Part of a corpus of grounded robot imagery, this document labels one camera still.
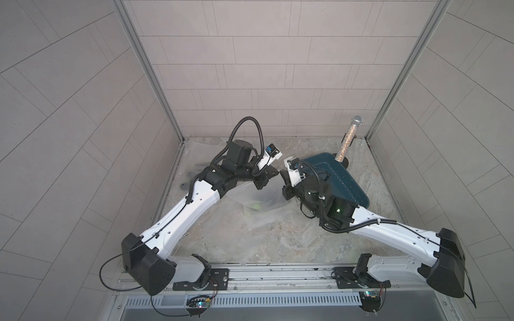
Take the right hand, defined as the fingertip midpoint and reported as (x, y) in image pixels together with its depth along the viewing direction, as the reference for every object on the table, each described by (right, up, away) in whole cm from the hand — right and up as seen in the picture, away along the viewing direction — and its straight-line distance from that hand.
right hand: (280, 171), depth 71 cm
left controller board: (-28, -44, -6) cm, 52 cm away
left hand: (-1, +1, -1) cm, 1 cm away
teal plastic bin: (+32, -7, +25) cm, 41 cm away
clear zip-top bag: (-7, -14, +6) cm, 17 cm away
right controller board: (+32, -45, -2) cm, 55 cm away
